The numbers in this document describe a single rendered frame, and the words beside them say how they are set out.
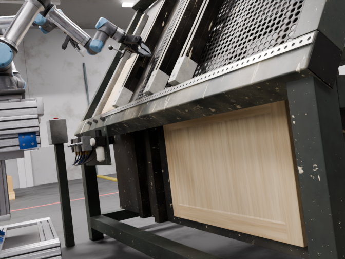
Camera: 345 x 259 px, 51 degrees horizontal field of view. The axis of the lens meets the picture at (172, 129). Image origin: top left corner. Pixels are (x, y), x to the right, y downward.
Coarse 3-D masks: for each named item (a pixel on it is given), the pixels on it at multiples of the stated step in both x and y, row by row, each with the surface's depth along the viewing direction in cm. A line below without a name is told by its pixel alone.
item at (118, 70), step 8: (144, 16) 284; (144, 24) 283; (136, 32) 279; (128, 56) 274; (120, 64) 270; (120, 72) 269; (112, 80) 266; (112, 88) 265; (104, 96) 262; (104, 104) 261; (96, 112) 257
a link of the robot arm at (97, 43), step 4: (100, 32) 205; (104, 32) 205; (96, 36) 204; (100, 36) 204; (104, 36) 205; (108, 36) 208; (92, 40) 204; (96, 40) 203; (100, 40) 204; (104, 40) 205; (92, 44) 203; (96, 44) 203; (100, 44) 204; (104, 44) 206; (92, 48) 206; (96, 48) 204; (100, 48) 204
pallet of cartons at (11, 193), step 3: (9, 177) 626; (9, 180) 625; (9, 183) 625; (12, 183) 627; (9, 186) 625; (12, 186) 627; (9, 189) 624; (12, 189) 626; (9, 192) 624; (12, 192) 624; (9, 195) 621; (12, 195) 623; (9, 198) 621; (12, 198) 623
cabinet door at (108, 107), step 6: (132, 60) 251; (126, 66) 258; (126, 72) 250; (120, 78) 255; (120, 84) 248; (114, 90) 252; (114, 96) 245; (108, 102) 249; (108, 108) 241; (114, 108) 228
